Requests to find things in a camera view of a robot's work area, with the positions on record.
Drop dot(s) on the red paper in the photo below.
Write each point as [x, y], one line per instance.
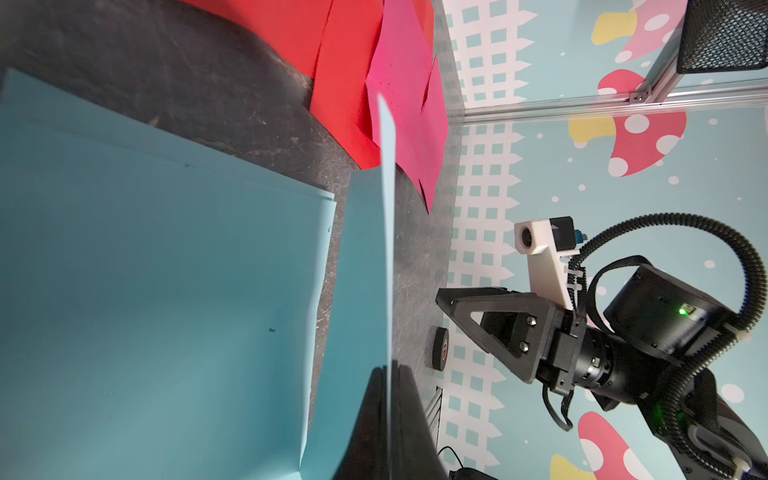
[292, 28]
[339, 100]

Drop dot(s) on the black mesh wall basket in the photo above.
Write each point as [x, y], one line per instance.
[723, 36]

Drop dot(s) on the black tape roll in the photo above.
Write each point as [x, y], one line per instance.
[441, 344]

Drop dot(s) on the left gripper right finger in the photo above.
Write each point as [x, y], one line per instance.
[412, 451]

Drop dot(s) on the blue paper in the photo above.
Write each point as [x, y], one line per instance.
[158, 299]
[360, 329]

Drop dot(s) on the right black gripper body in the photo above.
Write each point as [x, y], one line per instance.
[579, 355]

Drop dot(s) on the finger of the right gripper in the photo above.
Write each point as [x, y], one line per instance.
[513, 327]

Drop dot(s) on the magenta paper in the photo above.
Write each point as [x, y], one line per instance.
[434, 132]
[398, 76]

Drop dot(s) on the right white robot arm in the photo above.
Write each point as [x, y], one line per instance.
[652, 347]

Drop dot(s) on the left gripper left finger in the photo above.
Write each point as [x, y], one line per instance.
[366, 456]

